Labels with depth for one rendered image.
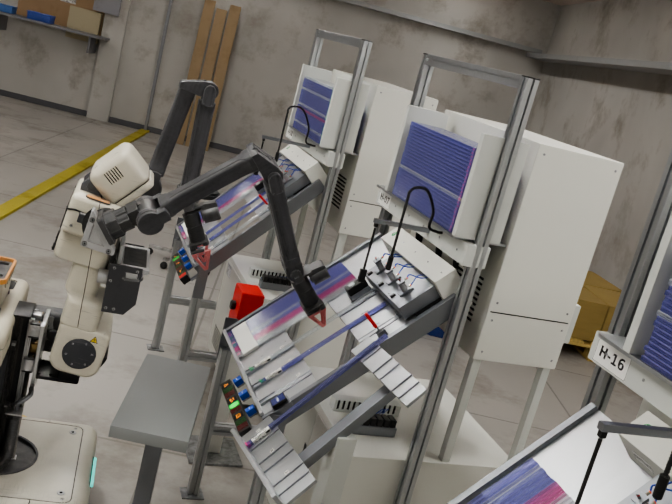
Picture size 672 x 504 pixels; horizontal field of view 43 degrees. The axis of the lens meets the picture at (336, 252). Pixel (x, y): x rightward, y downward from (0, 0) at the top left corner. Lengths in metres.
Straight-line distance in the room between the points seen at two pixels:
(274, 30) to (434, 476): 9.82
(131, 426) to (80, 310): 0.40
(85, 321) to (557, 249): 1.51
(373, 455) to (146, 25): 10.13
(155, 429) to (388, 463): 0.76
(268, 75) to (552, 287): 9.71
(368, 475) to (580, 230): 1.05
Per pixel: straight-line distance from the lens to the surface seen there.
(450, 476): 2.97
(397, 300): 2.69
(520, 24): 12.56
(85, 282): 2.77
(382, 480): 2.87
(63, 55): 12.69
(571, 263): 2.83
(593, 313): 6.86
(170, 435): 2.68
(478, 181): 2.57
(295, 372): 2.76
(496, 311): 2.75
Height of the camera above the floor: 1.85
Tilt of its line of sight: 13 degrees down
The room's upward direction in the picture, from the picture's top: 15 degrees clockwise
